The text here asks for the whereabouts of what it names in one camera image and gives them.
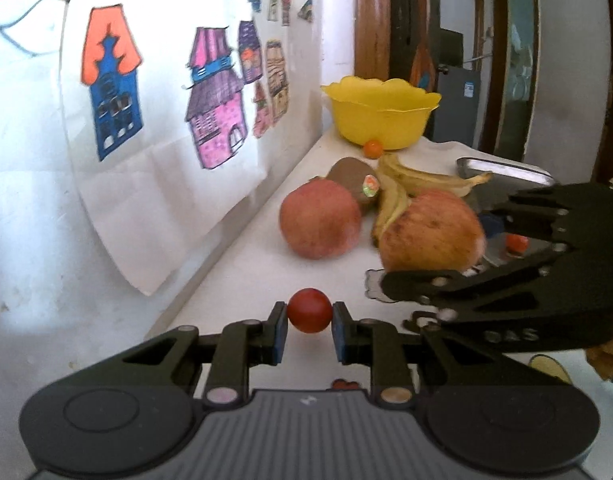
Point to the painted figure door poster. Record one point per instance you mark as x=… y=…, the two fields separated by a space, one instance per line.
x=424 y=45

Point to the wooden door frame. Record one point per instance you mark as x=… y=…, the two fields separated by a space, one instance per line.
x=371 y=20

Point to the metal tray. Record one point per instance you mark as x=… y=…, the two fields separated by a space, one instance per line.
x=506 y=170

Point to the paper with house drawings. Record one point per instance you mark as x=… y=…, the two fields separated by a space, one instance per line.
x=176 y=60

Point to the red apple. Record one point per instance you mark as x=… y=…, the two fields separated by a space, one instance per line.
x=320 y=220
x=431 y=232

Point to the white paper blue line drawing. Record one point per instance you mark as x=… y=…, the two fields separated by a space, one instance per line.
x=16 y=10

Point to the red cherry tomato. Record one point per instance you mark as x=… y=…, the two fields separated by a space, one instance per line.
x=309 y=310

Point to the yellow plastic bowl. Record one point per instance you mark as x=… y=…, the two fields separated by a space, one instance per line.
x=381 y=115

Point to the wooden doorway frame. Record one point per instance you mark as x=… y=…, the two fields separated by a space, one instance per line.
x=486 y=60

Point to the black box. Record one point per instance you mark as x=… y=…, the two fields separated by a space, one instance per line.
x=451 y=50

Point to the white tablecloth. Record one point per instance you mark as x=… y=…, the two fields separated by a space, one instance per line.
x=266 y=270

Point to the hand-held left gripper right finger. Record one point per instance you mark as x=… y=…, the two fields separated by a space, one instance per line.
x=340 y=335

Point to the orange cherry tomato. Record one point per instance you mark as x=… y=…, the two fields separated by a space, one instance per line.
x=373 y=148
x=516 y=242

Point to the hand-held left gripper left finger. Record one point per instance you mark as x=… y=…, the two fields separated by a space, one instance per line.
x=279 y=335

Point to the yellow banana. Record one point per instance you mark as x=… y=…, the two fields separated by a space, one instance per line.
x=389 y=210
x=426 y=177

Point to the brown kiwi with sticker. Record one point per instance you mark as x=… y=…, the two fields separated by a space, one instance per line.
x=346 y=175

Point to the dark door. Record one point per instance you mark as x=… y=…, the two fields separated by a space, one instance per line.
x=401 y=20

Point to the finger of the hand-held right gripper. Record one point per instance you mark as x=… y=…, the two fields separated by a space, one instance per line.
x=491 y=224
x=436 y=285

